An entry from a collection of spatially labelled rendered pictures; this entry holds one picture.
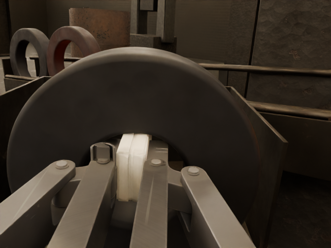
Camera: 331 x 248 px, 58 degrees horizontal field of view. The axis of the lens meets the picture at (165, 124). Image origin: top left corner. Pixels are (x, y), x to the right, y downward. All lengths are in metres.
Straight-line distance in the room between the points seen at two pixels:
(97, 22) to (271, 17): 2.39
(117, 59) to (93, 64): 0.01
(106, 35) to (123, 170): 2.73
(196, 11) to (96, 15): 4.92
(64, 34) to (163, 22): 4.86
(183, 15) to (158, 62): 7.59
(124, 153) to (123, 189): 0.02
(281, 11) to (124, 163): 0.45
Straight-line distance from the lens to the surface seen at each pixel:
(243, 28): 3.21
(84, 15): 2.90
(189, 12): 7.67
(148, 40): 5.60
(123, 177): 0.16
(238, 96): 0.38
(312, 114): 0.46
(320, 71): 0.54
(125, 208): 0.22
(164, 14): 5.60
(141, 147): 0.16
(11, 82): 0.97
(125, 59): 0.16
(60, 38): 0.79
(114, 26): 2.89
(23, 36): 0.93
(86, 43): 0.72
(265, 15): 0.57
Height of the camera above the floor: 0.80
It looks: 19 degrees down
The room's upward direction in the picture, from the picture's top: 3 degrees clockwise
